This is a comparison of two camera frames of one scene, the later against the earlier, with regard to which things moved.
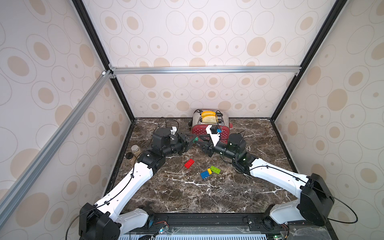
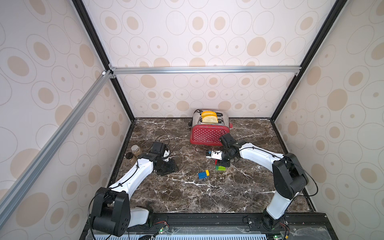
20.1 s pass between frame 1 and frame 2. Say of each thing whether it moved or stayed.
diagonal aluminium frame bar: stayed
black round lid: stayed
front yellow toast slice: stayed
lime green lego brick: moved
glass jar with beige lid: stayed
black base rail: stayed
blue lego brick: moved
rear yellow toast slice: stayed
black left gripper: moved
